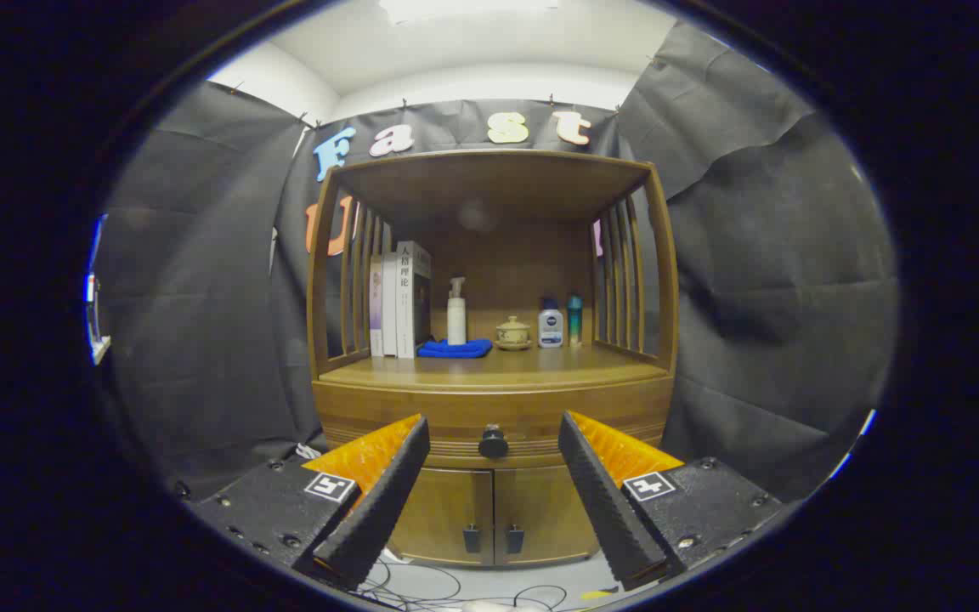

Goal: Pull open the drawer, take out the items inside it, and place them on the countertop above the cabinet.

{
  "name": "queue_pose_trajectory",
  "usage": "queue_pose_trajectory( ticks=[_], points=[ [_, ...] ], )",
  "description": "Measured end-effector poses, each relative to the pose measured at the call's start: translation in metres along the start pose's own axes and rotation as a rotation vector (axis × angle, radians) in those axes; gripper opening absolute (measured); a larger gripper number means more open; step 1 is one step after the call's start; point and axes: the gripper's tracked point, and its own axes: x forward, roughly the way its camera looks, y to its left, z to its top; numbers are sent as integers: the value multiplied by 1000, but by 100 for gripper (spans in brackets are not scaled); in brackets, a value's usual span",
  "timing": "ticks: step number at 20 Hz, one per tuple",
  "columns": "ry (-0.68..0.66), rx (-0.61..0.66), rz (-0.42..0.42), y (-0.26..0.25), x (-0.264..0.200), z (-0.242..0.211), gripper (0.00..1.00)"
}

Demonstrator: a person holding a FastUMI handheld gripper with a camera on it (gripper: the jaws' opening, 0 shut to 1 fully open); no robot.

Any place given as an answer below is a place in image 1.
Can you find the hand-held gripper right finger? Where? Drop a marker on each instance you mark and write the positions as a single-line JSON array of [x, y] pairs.
[[608, 501]]

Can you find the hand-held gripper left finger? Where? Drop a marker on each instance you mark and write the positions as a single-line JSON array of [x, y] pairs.
[[387, 497]]

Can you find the wooden drawer with black knob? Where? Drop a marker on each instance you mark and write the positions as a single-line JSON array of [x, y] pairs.
[[455, 408]]

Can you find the wooden cabinet door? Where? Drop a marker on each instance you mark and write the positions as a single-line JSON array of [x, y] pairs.
[[540, 510], [447, 510]]

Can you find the wooden countertop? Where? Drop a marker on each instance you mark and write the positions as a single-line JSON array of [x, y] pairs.
[[523, 365]]

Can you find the brown wooden cabinet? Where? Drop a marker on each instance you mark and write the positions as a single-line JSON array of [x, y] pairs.
[[498, 187]]

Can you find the blue folded cloth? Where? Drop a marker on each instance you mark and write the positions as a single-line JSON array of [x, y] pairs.
[[455, 349]]

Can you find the white lotion bottle blue cap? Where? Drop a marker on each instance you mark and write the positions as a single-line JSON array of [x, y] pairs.
[[551, 330]]

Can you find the teal slim bottle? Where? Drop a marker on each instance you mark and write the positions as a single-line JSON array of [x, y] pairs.
[[574, 323]]

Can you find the white pump bottle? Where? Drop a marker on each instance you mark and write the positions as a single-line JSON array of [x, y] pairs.
[[456, 323]]

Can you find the thin white book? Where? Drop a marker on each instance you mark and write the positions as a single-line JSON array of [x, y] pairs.
[[389, 306]]

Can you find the lilac book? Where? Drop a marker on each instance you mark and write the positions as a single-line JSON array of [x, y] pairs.
[[376, 306]]

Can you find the beige lidded teacup with saucer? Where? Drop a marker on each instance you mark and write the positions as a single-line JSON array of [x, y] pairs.
[[512, 333]]

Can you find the white and dark thick book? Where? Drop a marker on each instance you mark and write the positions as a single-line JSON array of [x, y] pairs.
[[406, 297]]

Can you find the black backdrop cloth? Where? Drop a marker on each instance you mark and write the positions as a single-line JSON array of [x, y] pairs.
[[200, 297]]

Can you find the white panel with blue edge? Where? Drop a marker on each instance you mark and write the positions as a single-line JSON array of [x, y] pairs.
[[95, 314]]

